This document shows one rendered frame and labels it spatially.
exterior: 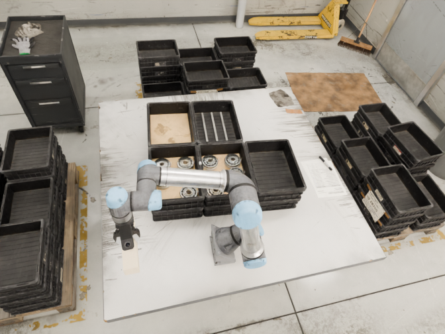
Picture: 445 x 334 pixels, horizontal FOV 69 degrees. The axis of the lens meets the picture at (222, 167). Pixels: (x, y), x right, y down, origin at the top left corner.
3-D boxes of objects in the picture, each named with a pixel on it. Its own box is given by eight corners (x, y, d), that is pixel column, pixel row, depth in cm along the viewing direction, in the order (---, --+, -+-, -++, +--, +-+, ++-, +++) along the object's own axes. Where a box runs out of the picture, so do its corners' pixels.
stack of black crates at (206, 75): (218, 95, 352) (222, 59, 317) (225, 114, 334) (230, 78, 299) (182, 98, 343) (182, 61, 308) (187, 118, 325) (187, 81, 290)
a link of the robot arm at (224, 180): (254, 164, 140) (138, 154, 126) (259, 183, 133) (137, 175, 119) (246, 181, 148) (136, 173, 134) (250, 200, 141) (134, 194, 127)
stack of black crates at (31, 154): (67, 201, 254) (48, 166, 219) (25, 207, 248) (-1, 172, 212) (69, 162, 277) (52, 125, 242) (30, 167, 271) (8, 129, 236)
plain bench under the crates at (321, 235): (341, 293, 245) (387, 257, 190) (124, 347, 209) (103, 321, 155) (272, 140, 338) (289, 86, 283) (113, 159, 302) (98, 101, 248)
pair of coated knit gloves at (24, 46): (34, 55, 249) (32, 51, 246) (6, 56, 245) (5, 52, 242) (36, 37, 263) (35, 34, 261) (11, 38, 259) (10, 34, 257)
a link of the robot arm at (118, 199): (128, 202, 111) (102, 203, 110) (132, 218, 120) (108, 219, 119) (129, 183, 116) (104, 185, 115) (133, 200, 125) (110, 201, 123)
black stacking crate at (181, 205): (203, 209, 186) (204, 198, 177) (151, 213, 181) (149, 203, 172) (196, 156, 209) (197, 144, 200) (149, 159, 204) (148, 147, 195)
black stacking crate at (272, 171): (301, 199, 196) (306, 189, 187) (254, 204, 191) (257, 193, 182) (283, 150, 220) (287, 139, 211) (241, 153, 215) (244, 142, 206)
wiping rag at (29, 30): (42, 39, 262) (41, 35, 260) (12, 40, 257) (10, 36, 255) (45, 21, 279) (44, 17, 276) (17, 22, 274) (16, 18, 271)
